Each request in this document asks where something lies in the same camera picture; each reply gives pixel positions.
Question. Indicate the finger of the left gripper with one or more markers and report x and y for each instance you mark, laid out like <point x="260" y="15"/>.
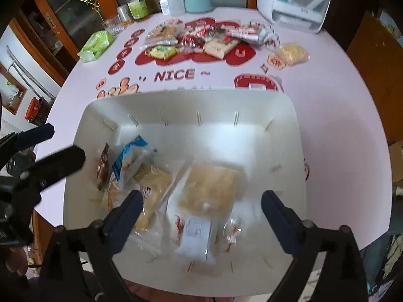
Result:
<point x="51" y="169"/>
<point x="15" y="142"/>

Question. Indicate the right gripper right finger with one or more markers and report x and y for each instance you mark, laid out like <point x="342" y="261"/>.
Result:
<point x="296" y="240"/>

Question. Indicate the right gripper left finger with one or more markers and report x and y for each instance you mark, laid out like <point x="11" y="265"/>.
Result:
<point x="107" y="237"/>

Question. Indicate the brown chocolate snack packet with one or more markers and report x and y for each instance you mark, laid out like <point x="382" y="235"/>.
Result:
<point x="103" y="168"/>

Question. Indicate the orange white snack bar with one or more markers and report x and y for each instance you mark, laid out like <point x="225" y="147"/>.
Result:
<point x="197" y="241"/>

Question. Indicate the blue snack packet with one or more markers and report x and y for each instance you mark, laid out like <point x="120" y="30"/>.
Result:
<point x="130" y="159"/>

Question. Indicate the small green candy packet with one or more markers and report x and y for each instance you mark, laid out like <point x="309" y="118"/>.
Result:
<point x="162" y="52"/>

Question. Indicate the biscuit pack clear wrapper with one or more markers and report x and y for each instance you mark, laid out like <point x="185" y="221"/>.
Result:
<point x="166" y="33"/>

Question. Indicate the red mixed nut packet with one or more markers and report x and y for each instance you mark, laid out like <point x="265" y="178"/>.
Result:
<point x="190" y="44"/>

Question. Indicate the beige soda cracker pack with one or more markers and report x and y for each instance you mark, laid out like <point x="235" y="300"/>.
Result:
<point x="220" y="47"/>

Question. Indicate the red white snack bag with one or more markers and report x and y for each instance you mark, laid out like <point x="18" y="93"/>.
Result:
<point x="255" y="34"/>

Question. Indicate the dark dried fruit packet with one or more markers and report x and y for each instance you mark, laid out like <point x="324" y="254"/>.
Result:
<point x="215" y="32"/>

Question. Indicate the large cream cracker pack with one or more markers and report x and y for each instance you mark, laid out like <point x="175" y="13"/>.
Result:
<point x="154" y="180"/>

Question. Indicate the person left hand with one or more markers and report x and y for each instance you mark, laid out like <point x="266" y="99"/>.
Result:
<point x="17" y="262"/>

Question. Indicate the red lid jar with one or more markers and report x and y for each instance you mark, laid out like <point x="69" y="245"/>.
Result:
<point x="38" y="111"/>

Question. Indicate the white plastic bin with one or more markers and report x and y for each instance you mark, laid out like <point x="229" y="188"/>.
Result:
<point x="253" y="131"/>

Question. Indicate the green tissue pack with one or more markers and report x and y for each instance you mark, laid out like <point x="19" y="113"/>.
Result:
<point x="96" y="45"/>

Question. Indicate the clear drinking glass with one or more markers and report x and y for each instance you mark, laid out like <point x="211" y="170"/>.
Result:
<point x="113" y="25"/>

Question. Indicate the puffed rice snack bag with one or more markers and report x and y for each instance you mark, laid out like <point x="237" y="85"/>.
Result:
<point x="291" y="53"/>

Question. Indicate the green label glass bottle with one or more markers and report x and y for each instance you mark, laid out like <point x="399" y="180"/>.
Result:
<point x="138" y="9"/>

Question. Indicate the small white pill bottle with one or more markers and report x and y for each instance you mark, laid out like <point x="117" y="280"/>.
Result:
<point x="164" y="6"/>

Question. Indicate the white squeeze bottle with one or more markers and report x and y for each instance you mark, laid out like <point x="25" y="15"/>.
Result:
<point x="177" y="7"/>

